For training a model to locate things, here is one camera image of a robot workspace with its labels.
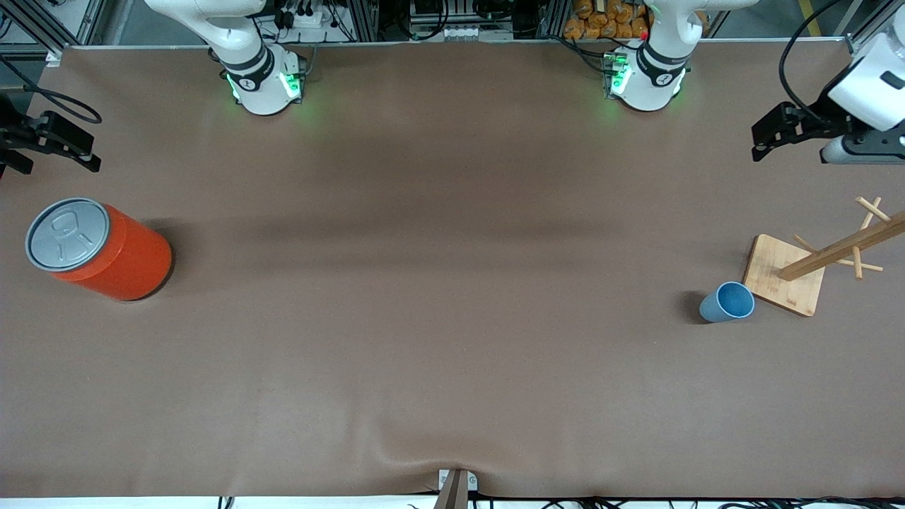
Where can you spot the orange snack bags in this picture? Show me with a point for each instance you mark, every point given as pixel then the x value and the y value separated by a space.
pixel 601 25

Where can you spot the white socket strip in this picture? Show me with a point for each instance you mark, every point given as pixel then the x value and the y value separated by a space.
pixel 459 32

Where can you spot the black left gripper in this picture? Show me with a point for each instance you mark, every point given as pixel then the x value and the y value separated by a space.
pixel 828 125

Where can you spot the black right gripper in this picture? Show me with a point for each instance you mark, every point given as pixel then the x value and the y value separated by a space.
pixel 8 134

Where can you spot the white power strip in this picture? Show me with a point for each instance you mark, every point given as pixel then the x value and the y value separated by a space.
pixel 311 18

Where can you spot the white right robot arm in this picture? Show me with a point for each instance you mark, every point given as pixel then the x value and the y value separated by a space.
pixel 261 92

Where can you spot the grey metal table bracket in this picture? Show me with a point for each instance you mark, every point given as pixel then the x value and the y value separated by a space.
pixel 452 495

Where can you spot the brown table mat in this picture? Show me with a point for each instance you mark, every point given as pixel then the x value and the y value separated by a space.
pixel 452 283

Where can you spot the aluminium frame post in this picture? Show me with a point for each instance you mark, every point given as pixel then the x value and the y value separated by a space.
pixel 553 18
pixel 366 18

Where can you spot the wooden mug tree stand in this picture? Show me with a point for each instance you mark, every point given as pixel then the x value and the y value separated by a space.
pixel 778 283

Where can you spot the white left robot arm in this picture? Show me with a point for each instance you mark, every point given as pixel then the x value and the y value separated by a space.
pixel 647 95

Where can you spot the aluminium frame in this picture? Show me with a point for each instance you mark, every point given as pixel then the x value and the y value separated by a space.
pixel 92 21
pixel 866 35

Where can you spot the light blue plastic cup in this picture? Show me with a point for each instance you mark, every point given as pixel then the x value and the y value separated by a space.
pixel 714 311

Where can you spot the orange can with grey lid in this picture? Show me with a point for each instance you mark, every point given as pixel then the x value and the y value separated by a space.
pixel 127 261

